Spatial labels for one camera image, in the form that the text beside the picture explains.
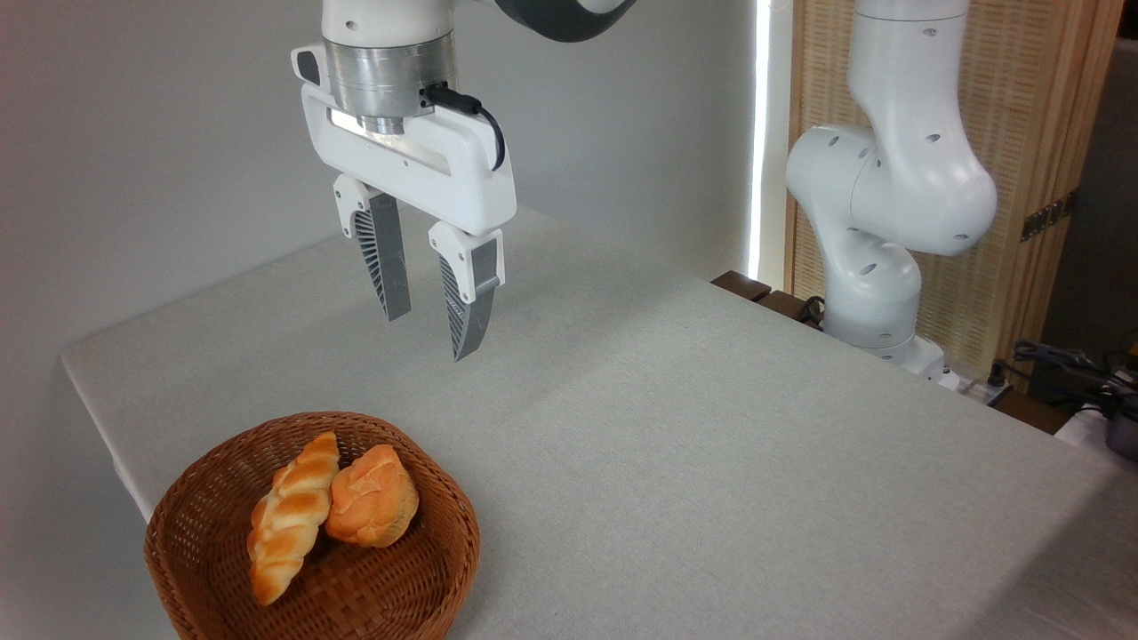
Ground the bamboo folding screen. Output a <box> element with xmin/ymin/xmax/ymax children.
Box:
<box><xmin>784</xmin><ymin>0</ymin><xmax>1126</xmax><ymax>394</ymax></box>

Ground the white power strip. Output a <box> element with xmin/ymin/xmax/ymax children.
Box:
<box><xmin>941</xmin><ymin>369</ymin><xmax>1015</xmax><ymax>408</ymax></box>

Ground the brown woven wicker basket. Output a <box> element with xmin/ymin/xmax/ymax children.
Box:
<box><xmin>144</xmin><ymin>411</ymin><xmax>482</xmax><ymax>640</ymax></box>

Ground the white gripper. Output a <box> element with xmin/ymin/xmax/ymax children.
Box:
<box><xmin>291</xmin><ymin>42</ymin><xmax>518</xmax><ymax>363</ymax></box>

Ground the dark grey cable bundle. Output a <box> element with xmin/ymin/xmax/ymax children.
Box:
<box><xmin>991</xmin><ymin>340</ymin><xmax>1138</xmax><ymax>412</ymax></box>

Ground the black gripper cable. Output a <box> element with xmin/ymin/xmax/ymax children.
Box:
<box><xmin>423</xmin><ymin>83</ymin><xmax>507</xmax><ymax>172</ymax></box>

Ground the dark wooden robot stand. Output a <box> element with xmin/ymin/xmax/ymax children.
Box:
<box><xmin>711</xmin><ymin>270</ymin><xmax>1072</xmax><ymax>436</ymax></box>

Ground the round golden bread roll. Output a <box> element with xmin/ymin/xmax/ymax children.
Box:
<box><xmin>325</xmin><ymin>444</ymin><xmax>421</xmax><ymax>549</ymax></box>

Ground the dark metal screen hinge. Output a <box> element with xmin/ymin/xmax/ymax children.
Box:
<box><xmin>1021</xmin><ymin>190</ymin><xmax>1079</xmax><ymax>243</ymax></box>

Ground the light grey tablecloth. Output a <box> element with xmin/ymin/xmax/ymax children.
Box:
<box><xmin>60</xmin><ymin>206</ymin><xmax>1138</xmax><ymax>640</ymax></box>

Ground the long braided bread loaf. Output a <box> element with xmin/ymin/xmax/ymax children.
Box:
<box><xmin>247</xmin><ymin>432</ymin><xmax>341</xmax><ymax>607</ymax></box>

